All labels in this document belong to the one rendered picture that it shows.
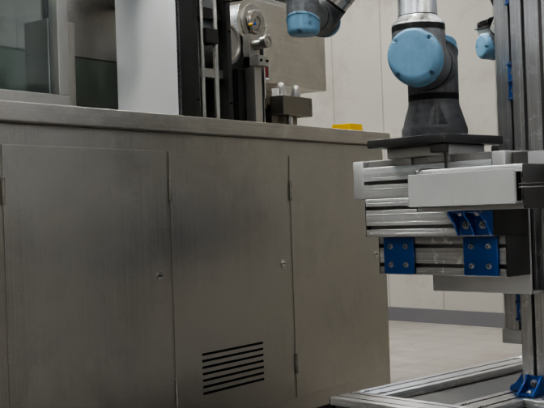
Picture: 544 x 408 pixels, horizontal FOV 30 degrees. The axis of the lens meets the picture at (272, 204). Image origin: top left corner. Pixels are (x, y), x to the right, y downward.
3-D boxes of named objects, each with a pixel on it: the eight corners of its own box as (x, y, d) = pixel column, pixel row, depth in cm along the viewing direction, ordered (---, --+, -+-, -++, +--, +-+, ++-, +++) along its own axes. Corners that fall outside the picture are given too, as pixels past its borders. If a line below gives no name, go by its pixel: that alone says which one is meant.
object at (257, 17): (260, 6, 314) (267, 29, 317) (255, 6, 315) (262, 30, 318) (247, 14, 309) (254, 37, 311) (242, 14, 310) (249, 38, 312)
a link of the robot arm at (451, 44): (464, 95, 237) (461, 38, 238) (453, 90, 225) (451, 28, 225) (413, 99, 242) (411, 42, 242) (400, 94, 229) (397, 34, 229)
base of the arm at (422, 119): (481, 136, 233) (479, 93, 234) (441, 134, 223) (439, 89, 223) (429, 141, 244) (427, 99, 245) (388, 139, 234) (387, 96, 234)
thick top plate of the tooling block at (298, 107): (283, 113, 319) (282, 94, 320) (188, 124, 343) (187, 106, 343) (312, 116, 332) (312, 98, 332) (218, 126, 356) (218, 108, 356)
